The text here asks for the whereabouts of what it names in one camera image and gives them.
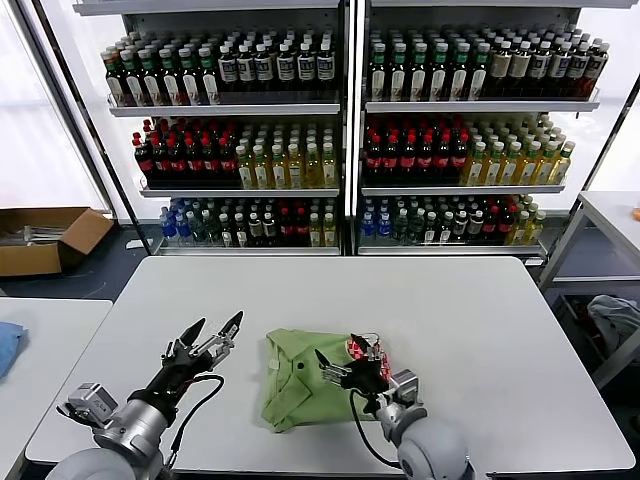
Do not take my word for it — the brown cardboard box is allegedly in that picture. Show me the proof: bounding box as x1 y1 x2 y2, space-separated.
0 206 115 278

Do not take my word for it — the black slanted window pole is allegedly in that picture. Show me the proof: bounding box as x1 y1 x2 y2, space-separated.
34 0 155 255
542 74 640 274

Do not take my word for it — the dark drink bottle beige label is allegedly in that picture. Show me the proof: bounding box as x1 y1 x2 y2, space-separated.
509 40 532 99
489 40 512 99

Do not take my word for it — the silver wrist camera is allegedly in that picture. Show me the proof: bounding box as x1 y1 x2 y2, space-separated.
389 369 425 406
58 382 120 429

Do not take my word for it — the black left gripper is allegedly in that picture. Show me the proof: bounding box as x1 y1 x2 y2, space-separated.
130 310 246 410

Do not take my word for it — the green collared garment red trim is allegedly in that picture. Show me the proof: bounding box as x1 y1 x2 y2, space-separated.
258 327 401 435

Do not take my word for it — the dark tea bottle green cap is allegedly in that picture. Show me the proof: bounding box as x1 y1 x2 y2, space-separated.
103 49 126 107
448 42 470 103
179 47 203 106
368 42 390 103
122 48 146 107
198 46 221 106
408 42 430 103
468 42 490 103
160 47 184 106
141 48 165 107
388 42 410 103
428 42 450 103

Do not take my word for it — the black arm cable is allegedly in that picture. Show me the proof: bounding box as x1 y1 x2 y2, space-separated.
348 388 404 471
167 374 226 469

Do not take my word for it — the grey frame table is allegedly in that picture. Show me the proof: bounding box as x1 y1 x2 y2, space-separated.
538 189 640 390

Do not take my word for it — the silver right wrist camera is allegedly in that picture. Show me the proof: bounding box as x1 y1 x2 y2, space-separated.
389 369 425 406

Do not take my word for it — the dark drink bottle white label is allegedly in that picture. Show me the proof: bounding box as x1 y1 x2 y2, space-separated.
548 40 570 99
567 40 590 99
295 42 316 94
218 43 239 94
529 40 550 99
276 43 297 94
236 43 257 94
315 42 336 94
585 42 610 99
254 43 275 94

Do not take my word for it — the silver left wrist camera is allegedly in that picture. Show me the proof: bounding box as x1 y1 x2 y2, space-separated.
58 382 120 429

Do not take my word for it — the metal parts bundle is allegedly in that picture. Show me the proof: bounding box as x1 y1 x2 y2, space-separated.
0 224 69 249

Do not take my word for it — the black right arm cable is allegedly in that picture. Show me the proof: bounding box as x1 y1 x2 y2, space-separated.
348 388 404 471

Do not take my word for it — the grey window mullion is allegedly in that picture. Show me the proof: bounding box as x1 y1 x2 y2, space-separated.
12 0 119 221

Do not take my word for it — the blue folded cloth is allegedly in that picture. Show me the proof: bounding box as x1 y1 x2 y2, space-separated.
0 320 27 381

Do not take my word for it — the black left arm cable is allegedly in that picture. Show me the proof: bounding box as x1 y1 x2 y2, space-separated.
167 374 226 469

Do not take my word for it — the white side table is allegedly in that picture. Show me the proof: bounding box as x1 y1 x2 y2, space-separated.
0 297 115 480

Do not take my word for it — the light blue garment pile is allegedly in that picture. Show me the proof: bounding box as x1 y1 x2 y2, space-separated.
587 293 640 359

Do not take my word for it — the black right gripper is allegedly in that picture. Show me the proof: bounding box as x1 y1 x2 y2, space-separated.
313 332 395 415

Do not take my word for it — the grey metal shelf rack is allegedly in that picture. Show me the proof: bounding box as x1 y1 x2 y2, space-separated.
352 0 601 257
72 0 351 257

